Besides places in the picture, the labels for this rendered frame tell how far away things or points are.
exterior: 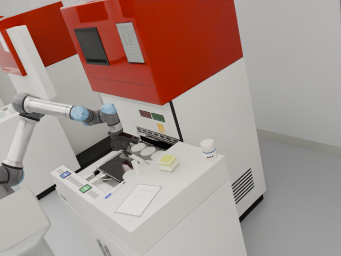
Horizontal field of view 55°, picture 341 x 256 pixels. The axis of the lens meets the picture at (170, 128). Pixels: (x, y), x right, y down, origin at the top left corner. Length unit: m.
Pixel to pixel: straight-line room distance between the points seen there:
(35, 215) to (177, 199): 0.80
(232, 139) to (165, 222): 0.96
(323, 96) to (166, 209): 1.96
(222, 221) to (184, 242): 0.28
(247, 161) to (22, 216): 1.54
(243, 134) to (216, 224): 0.80
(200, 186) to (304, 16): 1.76
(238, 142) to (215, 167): 0.71
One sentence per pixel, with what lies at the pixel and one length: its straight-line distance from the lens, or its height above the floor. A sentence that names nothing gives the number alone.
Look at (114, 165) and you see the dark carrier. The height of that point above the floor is 0.90.
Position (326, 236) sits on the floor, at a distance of 2.61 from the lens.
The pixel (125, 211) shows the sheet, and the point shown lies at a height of 0.97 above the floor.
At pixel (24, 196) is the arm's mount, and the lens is 1.90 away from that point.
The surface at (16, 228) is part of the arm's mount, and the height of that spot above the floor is 0.90.
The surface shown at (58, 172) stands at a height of 0.96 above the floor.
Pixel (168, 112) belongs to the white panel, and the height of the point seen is 1.16.
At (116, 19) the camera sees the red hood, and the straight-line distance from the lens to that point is 1.84.
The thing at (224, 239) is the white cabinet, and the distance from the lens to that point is 1.96.
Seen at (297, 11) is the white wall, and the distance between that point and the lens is 2.95.
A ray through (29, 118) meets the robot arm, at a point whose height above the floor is 1.34.
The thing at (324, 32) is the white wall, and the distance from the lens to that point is 2.89.
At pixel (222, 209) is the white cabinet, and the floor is 0.68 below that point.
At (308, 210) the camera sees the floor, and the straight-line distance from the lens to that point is 2.79.
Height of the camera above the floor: 1.91
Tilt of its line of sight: 26 degrees down
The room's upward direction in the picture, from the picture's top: 17 degrees counter-clockwise
